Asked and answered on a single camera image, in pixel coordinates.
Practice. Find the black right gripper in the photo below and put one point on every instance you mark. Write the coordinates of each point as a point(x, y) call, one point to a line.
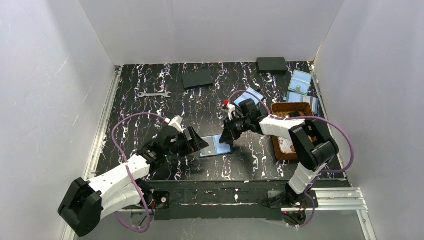
point(233, 126)

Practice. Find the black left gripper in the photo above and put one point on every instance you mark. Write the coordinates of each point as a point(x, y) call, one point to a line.
point(191, 141)

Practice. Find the thin translucent credit card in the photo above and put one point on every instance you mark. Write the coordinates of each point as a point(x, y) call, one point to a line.
point(209, 150)

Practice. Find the dark blue card holder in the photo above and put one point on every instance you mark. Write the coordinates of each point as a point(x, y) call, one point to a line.
point(221, 148)

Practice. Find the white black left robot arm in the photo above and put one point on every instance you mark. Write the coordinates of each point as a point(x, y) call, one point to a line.
point(87, 202)

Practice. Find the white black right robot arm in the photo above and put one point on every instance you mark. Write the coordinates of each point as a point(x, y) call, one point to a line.
point(313, 144)

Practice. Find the open blue card holder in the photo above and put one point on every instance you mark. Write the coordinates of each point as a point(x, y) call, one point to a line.
point(251, 94)

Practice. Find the white cards in basket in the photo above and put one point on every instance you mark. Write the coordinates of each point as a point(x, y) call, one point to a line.
point(286, 146)

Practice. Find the blue striped card holder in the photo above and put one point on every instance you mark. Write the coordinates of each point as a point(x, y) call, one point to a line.
point(293, 97)

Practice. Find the light blue snap card holder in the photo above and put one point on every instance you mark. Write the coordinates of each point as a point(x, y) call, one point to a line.
point(300, 82)

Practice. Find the black flat box centre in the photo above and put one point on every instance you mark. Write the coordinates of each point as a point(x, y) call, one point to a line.
point(197, 79)

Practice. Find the silver open-end wrench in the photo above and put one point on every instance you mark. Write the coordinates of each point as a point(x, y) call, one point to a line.
point(163, 94)

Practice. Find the black item in basket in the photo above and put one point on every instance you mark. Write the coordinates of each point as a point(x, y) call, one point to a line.
point(294, 114)

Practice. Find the black box at back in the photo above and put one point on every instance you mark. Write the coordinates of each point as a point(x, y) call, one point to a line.
point(271, 65)

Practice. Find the woven brown basket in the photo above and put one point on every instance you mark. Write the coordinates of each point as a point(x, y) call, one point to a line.
point(282, 110)

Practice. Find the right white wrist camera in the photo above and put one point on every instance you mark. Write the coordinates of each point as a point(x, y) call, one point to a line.
point(229, 109)

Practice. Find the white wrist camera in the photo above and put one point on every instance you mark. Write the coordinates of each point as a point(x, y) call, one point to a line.
point(229, 109)
point(175, 122)

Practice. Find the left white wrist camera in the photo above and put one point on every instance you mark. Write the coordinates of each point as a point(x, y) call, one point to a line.
point(175, 122)

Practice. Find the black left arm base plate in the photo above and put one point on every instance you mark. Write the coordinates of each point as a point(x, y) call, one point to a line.
point(157, 200)

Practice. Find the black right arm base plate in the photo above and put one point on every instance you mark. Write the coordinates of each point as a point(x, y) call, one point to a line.
point(279, 199)

